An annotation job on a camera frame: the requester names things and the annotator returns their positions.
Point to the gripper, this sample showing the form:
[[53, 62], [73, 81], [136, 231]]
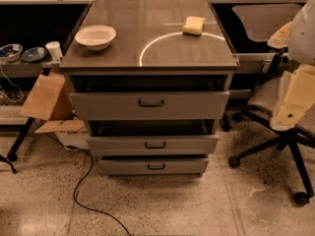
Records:
[[303, 36]]

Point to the grey top drawer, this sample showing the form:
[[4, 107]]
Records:
[[149, 97]]

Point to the grey drawer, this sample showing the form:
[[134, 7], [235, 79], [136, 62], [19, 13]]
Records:
[[154, 166], [149, 97], [152, 137]]

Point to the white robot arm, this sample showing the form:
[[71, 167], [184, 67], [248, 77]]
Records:
[[298, 36]]

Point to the grey drawer cabinet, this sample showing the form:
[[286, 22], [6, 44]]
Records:
[[150, 42]]

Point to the grey bottom drawer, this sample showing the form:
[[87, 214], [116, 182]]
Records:
[[154, 166]]

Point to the grey middle drawer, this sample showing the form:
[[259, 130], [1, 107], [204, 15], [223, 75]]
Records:
[[152, 137]]

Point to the black office chair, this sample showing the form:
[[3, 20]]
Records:
[[261, 107]]

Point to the yellow sponge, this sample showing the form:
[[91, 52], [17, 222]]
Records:
[[193, 25]]

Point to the white bowl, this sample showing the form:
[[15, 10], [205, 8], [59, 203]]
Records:
[[96, 37]]

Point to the cardboard box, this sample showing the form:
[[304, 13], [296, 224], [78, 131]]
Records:
[[49, 101]]

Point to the white paper cup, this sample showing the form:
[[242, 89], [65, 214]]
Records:
[[54, 50]]

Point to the dark blue plate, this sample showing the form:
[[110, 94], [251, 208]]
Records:
[[34, 55]]

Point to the blue patterned bowl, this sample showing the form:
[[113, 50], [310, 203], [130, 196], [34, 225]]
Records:
[[10, 52]]

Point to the black stand leg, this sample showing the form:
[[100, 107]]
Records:
[[23, 130]]

